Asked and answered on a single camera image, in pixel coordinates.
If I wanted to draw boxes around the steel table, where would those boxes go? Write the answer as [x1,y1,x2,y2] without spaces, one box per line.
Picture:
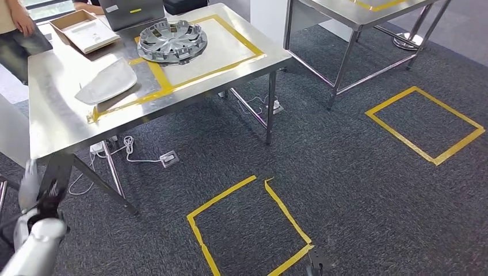
[284,0,452,111]

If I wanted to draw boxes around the person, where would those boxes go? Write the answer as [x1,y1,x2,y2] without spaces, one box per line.
[0,0,54,85]
[72,0,105,16]

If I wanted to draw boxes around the yellow floor tape square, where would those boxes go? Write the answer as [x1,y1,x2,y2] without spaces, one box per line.
[186,175,315,276]
[365,86,486,166]

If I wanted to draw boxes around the silver wheel hubcap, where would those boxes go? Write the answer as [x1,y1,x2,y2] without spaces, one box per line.
[137,20,208,66]

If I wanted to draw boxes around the white curved plastic part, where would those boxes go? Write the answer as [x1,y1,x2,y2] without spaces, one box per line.
[74,57,138,106]

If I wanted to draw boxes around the yellow table tape outline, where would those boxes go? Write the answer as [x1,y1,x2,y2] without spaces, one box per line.
[349,0,407,12]

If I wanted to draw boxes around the grey laptop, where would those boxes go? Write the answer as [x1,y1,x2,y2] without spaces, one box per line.
[98,0,166,32]

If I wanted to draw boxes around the steel workbench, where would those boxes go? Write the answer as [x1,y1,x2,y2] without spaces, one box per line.
[27,3,293,216]

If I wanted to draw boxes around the metal floor socket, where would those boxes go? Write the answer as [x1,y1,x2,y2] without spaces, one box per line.
[159,150,180,168]

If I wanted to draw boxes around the cardboard box white insert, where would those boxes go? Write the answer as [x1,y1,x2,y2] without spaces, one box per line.
[49,9,121,55]

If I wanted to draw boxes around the black carrying case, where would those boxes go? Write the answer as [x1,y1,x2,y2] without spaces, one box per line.
[163,0,209,16]

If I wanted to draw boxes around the chrome stanchion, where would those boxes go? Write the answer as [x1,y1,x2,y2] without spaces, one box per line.
[392,32,425,51]

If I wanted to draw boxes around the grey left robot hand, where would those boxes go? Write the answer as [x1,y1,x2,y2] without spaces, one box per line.
[18,159,42,213]

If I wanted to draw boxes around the white panel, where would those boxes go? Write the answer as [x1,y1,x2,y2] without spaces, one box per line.
[0,93,31,168]

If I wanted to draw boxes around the black robot torso bracket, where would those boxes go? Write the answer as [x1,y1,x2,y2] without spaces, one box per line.
[307,247,330,276]

